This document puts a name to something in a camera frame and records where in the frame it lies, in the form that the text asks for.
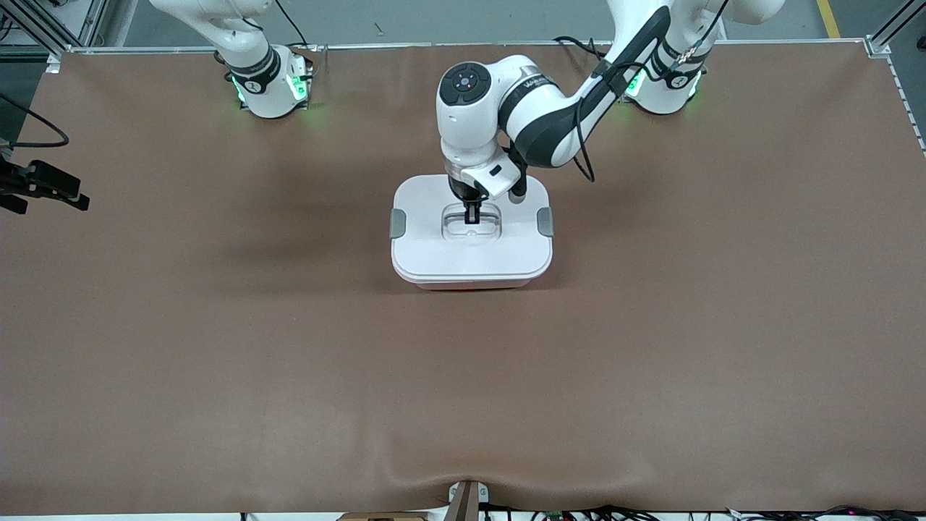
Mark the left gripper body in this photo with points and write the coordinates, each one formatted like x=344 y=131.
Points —
x=461 y=191

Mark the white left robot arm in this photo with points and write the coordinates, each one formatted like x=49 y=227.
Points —
x=470 y=123

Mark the metal table corner bracket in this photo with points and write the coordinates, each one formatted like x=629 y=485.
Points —
x=53 y=64

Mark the metal table edge clamp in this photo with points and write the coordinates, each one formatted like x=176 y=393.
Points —
x=466 y=503

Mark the pink plastic storage box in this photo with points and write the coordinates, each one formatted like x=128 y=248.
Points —
x=470 y=286

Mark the aluminium frame profile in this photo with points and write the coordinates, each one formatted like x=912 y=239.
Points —
x=36 y=29
x=893 y=25

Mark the white box lid grey latches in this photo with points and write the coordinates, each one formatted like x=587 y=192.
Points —
x=434 y=253

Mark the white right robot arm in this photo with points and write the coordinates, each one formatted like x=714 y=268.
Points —
x=264 y=87

